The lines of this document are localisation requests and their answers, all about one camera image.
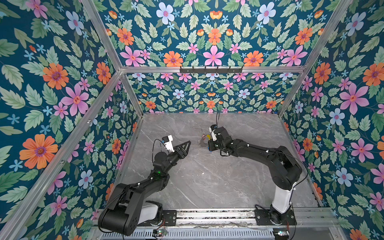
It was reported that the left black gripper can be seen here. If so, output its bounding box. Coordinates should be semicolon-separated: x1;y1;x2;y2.
163;141;190;176

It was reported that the silver keyring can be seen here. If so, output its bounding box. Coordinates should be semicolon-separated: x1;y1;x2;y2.
199;135;209;148

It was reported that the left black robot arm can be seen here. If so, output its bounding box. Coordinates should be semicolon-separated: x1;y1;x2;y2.
98;141;191;237

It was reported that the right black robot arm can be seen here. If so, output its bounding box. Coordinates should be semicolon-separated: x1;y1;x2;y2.
208;125;303;225

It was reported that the left small circuit board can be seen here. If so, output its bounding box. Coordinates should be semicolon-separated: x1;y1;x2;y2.
152;229;168;238

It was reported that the small circuit board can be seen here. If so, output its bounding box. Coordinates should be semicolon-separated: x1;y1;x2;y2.
273;229;290;240
152;229;168;238

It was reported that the right small circuit board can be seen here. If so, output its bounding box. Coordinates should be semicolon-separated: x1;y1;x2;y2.
273;229;290;240

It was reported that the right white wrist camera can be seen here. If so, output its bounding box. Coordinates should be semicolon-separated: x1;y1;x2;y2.
209;125;218;141

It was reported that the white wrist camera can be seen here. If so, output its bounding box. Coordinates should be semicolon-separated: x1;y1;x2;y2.
162;135;174;153
209;125;218;141

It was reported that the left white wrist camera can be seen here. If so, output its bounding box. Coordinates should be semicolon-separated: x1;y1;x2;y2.
162;135;174;153

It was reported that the left camera cable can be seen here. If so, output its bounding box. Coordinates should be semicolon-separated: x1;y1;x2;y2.
151;138;166;164

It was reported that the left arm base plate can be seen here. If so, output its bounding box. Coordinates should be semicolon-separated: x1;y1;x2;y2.
148;210;177;227

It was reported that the aluminium front rail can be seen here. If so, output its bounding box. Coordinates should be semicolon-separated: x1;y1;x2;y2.
92;207;340;230

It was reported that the black hook rail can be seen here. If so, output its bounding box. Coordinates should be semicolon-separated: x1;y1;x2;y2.
179;66;243;75

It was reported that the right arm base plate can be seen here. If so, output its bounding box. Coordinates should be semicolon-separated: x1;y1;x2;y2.
254;208;297;226

